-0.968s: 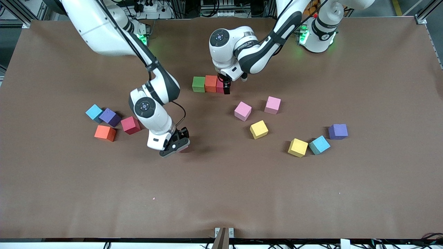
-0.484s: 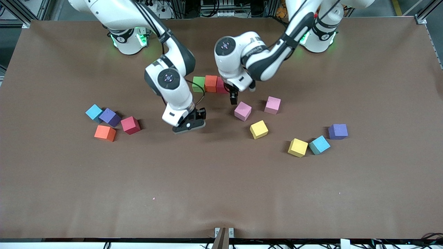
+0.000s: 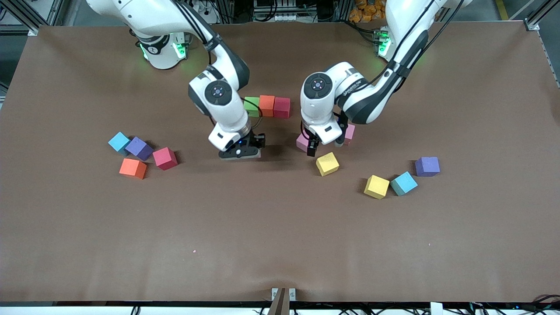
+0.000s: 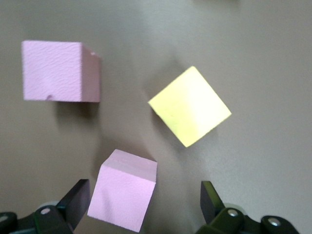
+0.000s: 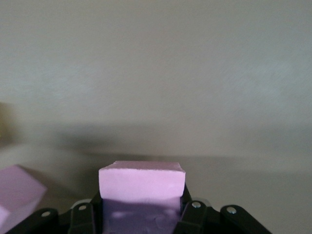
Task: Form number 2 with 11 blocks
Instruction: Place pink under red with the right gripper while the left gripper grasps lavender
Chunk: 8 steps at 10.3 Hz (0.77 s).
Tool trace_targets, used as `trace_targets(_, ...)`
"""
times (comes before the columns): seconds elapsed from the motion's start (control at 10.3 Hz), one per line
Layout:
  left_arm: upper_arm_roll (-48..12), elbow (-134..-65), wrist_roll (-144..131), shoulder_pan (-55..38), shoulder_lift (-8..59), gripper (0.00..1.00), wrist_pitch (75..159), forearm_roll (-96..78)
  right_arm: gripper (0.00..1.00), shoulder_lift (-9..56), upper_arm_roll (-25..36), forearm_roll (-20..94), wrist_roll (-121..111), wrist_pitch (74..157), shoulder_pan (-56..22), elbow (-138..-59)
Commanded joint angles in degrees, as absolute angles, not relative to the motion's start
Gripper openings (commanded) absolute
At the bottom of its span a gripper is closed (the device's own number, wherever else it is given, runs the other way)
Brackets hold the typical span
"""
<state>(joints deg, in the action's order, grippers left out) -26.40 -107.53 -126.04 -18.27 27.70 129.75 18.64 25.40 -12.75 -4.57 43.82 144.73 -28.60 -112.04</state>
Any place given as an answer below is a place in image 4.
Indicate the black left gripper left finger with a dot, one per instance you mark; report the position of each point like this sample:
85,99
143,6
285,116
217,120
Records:
75,202

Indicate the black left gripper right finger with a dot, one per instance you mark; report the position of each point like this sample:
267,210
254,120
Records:
209,204

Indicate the yellow foam cube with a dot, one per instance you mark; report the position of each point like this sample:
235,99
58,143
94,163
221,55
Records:
190,107

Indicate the notched pink foam cube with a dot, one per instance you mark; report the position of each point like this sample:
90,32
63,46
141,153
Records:
56,73

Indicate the brown table cover sheet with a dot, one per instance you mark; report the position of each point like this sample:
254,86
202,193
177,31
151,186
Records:
256,73

